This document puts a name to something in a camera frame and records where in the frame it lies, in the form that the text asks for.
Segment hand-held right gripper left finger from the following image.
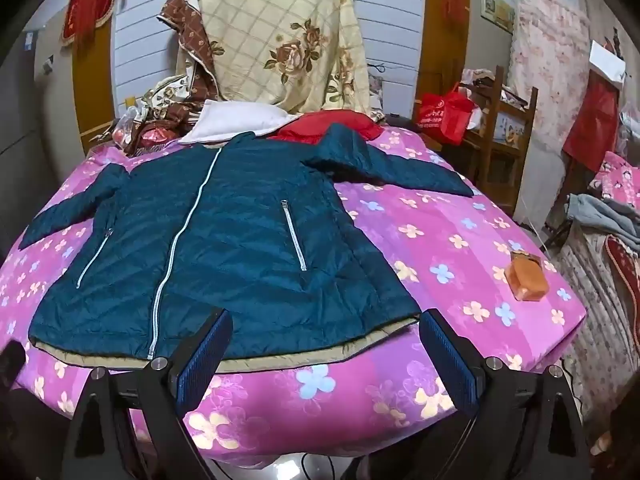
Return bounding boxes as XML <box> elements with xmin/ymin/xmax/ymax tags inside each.
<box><xmin>62</xmin><ymin>308</ymin><xmax>234</xmax><ymax>480</ymax></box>

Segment cartoon print pillow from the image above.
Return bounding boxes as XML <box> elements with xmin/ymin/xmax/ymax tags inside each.
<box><xmin>587</xmin><ymin>151</ymin><xmax>640</xmax><ymax>211</ymax></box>

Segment wooden shelf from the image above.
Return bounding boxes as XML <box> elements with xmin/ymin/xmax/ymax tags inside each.
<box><xmin>417</xmin><ymin>65</ymin><xmax>540</xmax><ymax>211</ymax></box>

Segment brown patterned blanket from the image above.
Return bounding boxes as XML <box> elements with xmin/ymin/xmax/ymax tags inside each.
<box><xmin>117</xmin><ymin>0</ymin><xmax>221</xmax><ymax>156</ymax></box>

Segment pink floral bed sheet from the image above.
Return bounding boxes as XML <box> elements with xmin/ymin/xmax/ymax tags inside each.
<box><xmin>0</xmin><ymin>127</ymin><xmax>588</xmax><ymax>466</ymax></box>

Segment pink floral mattress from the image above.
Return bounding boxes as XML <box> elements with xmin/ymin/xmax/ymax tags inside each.
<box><xmin>510</xmin><ymin>0</ymin><xmax>591</xmax><ymax>111</ymax></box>

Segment beige floral cover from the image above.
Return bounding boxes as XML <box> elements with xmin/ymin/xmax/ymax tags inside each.
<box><xmin>555</xmin><ymin>220</ymin><xmax>640</xmax><ymax>441</ymax></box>

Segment red patterned cushion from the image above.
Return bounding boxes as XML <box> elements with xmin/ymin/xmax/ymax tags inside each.
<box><xmin>604</xmin><ymin>234</ymin><xmax>640</xmax><ymax>326</ymax></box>

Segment framed wall picture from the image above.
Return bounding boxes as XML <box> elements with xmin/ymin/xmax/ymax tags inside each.
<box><xmin>480</xmin><ymin>0</ymin><xmax>516</xmax><ymax>35</ymax></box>

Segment teal puffer jacket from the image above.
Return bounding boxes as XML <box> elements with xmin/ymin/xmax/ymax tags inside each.
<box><xmin>19</xmin><ymin>124</ymin><xmax>476</xmax><ymax>362</ymax></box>

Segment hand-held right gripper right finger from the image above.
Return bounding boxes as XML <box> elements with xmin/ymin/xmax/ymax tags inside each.
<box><xmin>421</xmin><ymin>309</ymin><xmax>591</xmax><ymax>480</ymax></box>

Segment cream floral quilt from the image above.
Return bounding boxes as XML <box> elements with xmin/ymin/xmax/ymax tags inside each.
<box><xmin>192</xmin><ymin>0</ymin><xmax>373</xmax><ymax>113</ymax></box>

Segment orange packet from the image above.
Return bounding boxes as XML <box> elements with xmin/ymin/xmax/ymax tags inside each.
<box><xmin>504</xmin><ymin>251</ymin><xmax>550</xmax><ymax>303</ymax></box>

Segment red shopping bag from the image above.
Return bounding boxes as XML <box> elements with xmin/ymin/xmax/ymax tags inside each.
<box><xmin>414</xmin><ymin>84</ymin><xmax>476</xmax><ymax>146</ymax></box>

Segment grey blue clothes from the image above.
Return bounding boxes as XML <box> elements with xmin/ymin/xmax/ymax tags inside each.
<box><xmin>566</xmin><ymin>192</ymin><xmax>640</xmax><ymax>253</ymax></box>

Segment white pillow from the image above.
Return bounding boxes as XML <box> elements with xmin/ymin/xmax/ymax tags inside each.
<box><xmin>177</xmin><ymin>100</ymin><xmax>303</xmax><ymax>147</ymax></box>

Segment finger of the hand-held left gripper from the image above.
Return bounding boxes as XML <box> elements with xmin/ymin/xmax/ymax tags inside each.
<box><xmin>0</xmin><ymin>342</ymin><xmax>26</xmax><ymax>391</ymax></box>

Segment red hanging garment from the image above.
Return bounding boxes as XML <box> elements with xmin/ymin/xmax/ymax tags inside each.
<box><xmin>562</xmin><ymin>67</ymin><xmax>621</xmax><ymax>173</ymax></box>

